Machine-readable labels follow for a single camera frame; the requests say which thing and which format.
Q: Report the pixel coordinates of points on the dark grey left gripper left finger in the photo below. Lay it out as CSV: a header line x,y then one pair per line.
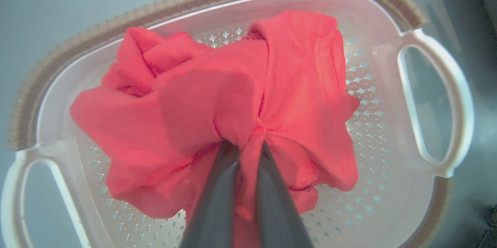
x,y
213,209

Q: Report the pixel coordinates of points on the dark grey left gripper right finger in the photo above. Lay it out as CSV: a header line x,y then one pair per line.
x,y
277,217

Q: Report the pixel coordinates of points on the white plastic laundry basket brown rim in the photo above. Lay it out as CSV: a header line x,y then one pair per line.
x,y
388,186

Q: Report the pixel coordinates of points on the red cloth garment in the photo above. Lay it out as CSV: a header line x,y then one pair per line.
x,y
186,116

